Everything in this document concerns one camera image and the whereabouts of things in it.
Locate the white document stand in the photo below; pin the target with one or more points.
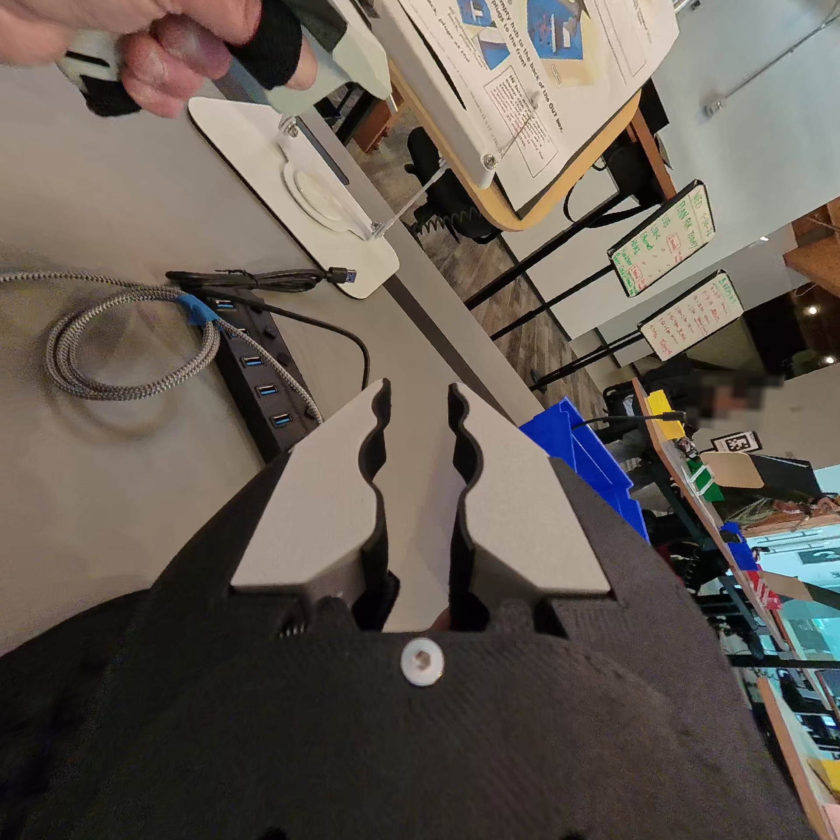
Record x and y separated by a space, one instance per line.
302 197

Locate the blue plastic bin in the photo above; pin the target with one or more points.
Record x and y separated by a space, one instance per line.
578 453

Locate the printed instruction sheet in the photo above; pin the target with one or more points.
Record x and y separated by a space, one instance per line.
525 66

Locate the person's left hand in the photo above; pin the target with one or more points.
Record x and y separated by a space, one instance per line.
131 40

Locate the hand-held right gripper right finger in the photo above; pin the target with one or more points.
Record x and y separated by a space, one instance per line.
525 525

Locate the handwritten whiteboard sign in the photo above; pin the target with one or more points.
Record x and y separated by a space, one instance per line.
663 236
689 315

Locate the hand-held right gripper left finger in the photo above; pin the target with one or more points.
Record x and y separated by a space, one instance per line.
315 525

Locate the black white marker sign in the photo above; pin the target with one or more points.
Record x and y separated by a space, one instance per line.
735 442

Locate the black office chair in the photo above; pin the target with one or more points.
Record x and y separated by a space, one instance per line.
453 184

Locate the black seven-port USB hub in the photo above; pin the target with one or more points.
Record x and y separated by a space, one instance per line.
328 322

